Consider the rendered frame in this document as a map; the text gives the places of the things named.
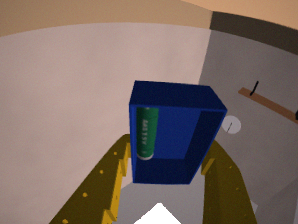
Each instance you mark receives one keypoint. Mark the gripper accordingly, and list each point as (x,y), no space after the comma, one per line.
(96,200)

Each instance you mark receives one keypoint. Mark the green aaa battery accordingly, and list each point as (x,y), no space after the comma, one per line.
(146,127)

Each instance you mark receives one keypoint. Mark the blue box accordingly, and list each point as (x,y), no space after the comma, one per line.
(183,137)

